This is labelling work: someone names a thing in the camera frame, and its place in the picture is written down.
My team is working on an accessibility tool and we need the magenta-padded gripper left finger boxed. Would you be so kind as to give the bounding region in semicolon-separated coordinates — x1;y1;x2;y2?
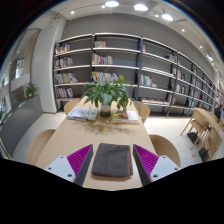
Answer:
43;143;94;187

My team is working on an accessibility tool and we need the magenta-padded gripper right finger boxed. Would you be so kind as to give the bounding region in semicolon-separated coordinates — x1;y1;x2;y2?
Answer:
132;143;182;187

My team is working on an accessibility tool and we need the zigzag striped brown towel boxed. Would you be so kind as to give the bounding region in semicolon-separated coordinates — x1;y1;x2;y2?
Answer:
90;142;134;178

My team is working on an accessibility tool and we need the round-backed wooden chair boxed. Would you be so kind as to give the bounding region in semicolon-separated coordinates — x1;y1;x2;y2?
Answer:
27;128;57;166
63;99;81;114
148;134;182;168
133;100;151;124

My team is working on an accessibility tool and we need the white and blue book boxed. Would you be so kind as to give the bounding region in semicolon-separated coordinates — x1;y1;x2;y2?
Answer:
66;106;99;122

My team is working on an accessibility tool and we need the yellow covered book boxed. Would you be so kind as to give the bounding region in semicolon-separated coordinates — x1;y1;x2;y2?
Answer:
110;109;140;126

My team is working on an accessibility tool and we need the light wooden side table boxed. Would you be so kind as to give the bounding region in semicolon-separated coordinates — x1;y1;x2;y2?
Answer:
194;107;224;161

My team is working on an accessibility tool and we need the small background green plant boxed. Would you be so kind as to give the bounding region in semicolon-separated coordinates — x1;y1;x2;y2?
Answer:
24;82;40;100

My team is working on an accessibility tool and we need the green potted plant white pot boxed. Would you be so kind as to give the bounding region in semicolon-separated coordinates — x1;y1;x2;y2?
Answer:
80;74;141;119

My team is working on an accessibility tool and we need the grey bookshelf unit with books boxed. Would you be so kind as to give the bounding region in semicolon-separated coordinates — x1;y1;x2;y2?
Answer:
53;32;224;118

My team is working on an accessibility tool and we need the group of ceiling lights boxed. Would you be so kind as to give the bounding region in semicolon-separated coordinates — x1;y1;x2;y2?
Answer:
69;0;214;63

